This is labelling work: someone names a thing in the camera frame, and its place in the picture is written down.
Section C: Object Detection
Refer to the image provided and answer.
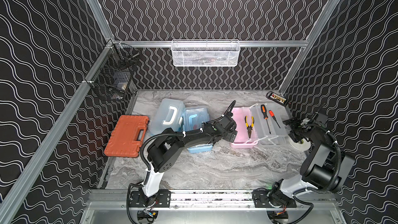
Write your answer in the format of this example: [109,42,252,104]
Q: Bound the pink toolbox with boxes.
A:
[229,103,288,149]

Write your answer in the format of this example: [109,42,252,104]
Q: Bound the light blue front toolbox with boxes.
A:
[182,106,213,153]

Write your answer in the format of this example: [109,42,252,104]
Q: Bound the turquoise back toolbox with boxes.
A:
[148,99,185,135]

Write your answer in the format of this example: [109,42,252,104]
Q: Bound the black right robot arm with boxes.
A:
[267,111,355,207]

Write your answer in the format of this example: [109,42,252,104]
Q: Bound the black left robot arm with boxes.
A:
[128,100,237,198]

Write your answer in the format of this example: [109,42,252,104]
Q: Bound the white tape roll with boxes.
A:
[289,138,311,152]

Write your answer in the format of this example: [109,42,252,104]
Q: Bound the red small screwdriver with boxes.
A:
[268,110,280,128]

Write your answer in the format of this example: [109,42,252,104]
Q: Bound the black red screwdriver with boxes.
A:
[261,104,271,134]

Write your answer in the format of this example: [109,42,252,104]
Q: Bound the red-orange plastic tool case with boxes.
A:
[104,115,149,158]

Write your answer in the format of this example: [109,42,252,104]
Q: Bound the yellow handled pliers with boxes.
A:
[245,116,255,139]

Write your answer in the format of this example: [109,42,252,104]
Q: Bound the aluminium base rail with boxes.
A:
[80,189,346,224]

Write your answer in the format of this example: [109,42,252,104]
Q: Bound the white wire mesh basket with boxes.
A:
[171,39,240,67]

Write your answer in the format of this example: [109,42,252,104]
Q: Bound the black wire basket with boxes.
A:
[85,39,141,102]

